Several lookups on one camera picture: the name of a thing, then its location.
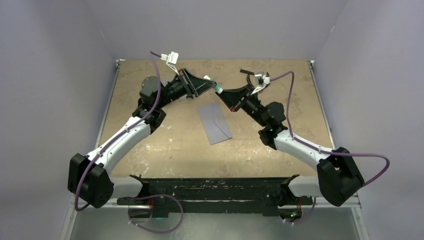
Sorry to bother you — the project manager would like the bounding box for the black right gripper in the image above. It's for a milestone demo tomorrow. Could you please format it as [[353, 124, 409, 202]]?
[[216, 83, 269, 128]]

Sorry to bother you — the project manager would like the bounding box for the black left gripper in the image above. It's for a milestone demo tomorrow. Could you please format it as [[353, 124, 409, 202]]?
[[157, 68, 216, 109]]

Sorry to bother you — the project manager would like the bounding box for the green white glue stick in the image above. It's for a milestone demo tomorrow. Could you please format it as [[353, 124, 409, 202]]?
[[213, 85, 223, 94]]

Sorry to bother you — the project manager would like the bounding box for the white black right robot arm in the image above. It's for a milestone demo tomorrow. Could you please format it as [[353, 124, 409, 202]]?
[[214, 85, 365, 207]]

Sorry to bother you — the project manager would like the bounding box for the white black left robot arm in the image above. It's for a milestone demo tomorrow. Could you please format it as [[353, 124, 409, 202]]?
[[67, 68, 222, 212]]

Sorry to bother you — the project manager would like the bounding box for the black handled hammer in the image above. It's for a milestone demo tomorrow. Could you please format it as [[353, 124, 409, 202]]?
[[239, 69, 255, 75]]

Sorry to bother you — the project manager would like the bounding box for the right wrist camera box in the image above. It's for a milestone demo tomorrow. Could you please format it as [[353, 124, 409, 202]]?
[[251, 72, 271, 95]]

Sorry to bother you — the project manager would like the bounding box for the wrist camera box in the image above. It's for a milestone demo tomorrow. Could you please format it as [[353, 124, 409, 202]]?
[[159, 51, 179, 75], [251, 72, 271, 95]]

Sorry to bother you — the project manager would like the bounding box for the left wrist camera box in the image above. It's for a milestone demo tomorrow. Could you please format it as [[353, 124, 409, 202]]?
[[159, 51, 179, 75]]

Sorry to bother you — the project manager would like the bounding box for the black aluminium base frame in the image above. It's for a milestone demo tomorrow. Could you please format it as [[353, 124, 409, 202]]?
[[67, 177, 362, 220]]

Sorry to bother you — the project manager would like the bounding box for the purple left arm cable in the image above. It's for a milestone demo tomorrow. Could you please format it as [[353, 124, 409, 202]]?
[[74, 50, 185, 235]]

